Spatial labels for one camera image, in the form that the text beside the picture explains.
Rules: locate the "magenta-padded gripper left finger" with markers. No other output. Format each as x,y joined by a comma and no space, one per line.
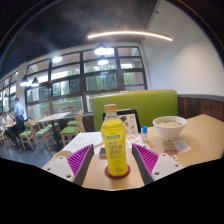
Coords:
77,160

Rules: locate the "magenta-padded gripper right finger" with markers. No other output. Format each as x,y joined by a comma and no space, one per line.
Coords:
147,159

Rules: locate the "yellow drink bottle orange cap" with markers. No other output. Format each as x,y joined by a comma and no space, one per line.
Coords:
114,143

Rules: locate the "white printed paper sheet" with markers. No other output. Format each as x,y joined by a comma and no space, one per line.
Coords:
83,141

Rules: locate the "small blue-capped bottle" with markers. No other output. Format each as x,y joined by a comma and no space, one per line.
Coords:
144,134

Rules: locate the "small dark box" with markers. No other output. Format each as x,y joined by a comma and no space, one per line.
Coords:
102,152

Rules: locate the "wooden chairs with green seats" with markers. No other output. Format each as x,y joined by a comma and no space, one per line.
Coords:
68,130

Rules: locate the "white bowl with food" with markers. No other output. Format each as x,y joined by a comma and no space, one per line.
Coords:
169,130

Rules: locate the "white paper napkin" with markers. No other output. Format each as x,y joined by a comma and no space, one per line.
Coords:
181,146

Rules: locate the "light wooden dining table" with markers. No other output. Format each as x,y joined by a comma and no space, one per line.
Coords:
53,116

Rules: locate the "green upholstered booth bench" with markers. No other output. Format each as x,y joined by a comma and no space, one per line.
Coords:
150,105

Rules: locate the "person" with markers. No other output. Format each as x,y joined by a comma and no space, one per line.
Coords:
7,125
19,111

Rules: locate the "hanging ceiling lamps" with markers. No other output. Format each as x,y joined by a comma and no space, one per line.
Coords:
101,50

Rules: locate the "long curved light strip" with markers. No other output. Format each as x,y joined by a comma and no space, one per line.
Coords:
133,33

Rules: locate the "large dark-framed window wall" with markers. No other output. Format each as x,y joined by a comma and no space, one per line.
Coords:
80,83

